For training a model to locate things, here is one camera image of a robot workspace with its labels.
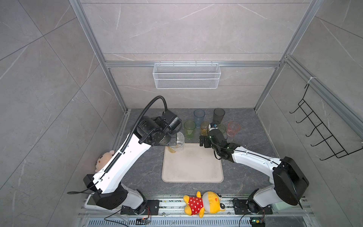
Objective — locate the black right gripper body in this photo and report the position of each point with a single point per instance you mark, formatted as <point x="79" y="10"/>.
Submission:
<point x="214" y="147"/>

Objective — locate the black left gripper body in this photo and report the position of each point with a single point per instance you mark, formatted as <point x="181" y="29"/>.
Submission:
<point x="166" y="140"/>

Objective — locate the tall green plastic cup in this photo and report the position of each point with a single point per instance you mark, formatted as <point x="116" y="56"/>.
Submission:
<point x="189" y="129"/>

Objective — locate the clear plastic cup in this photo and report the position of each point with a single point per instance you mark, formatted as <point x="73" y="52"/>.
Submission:
<point x="180" y="142"/>

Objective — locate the tall amber plastic cup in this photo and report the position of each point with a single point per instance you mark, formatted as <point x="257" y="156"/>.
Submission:
<point x="171" y="149"/>

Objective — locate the beige plastic tray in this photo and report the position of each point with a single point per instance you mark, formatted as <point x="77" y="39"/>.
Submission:
<point x="192" y="164"/>

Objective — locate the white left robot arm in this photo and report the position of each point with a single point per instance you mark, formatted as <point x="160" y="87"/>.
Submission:
<point x="107" y="189"/>

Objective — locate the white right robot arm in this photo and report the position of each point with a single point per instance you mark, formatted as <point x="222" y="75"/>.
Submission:
<point x="287" y="181"/>

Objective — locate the short amber plastic cup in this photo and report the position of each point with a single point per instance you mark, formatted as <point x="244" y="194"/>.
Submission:
<point x="204" y="127"/>

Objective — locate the short green plastic cup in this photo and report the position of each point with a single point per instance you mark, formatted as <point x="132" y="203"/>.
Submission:
<point x="222" y="128"/>

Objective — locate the pink plastic cup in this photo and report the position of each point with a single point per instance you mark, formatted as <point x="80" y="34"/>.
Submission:
<point x="232" y="129"/>

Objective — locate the blue plastic cup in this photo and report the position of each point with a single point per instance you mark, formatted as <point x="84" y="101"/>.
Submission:
<point x="199" y="115"/>

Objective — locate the dark grey plastic cup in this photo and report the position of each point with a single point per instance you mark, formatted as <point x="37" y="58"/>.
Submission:
<point x="218" y="115"/>

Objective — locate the yellow bear plush toy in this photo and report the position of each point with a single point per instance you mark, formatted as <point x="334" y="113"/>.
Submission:
<point x="209" y="202"/>

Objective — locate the pink boy plush doll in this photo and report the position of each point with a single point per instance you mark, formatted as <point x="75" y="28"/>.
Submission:
<point x="103" y="160"/>

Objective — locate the white digital timer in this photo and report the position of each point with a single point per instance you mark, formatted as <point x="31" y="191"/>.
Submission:
<point x="90" y="203"/>

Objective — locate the white wire mesh basket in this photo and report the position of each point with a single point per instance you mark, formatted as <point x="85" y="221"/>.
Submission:
<point x="186" y="75"/>

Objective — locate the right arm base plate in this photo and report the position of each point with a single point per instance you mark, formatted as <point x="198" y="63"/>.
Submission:
<point x="242" y="207"/>

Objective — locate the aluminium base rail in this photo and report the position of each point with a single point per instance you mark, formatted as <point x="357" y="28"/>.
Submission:
<point x="174" y="205"/>

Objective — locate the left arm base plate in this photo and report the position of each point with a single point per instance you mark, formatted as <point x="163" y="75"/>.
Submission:
<point x="147" y="207"/>

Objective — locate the black wire hook rack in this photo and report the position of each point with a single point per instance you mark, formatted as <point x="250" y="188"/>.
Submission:
<point x="320" y="128"/>

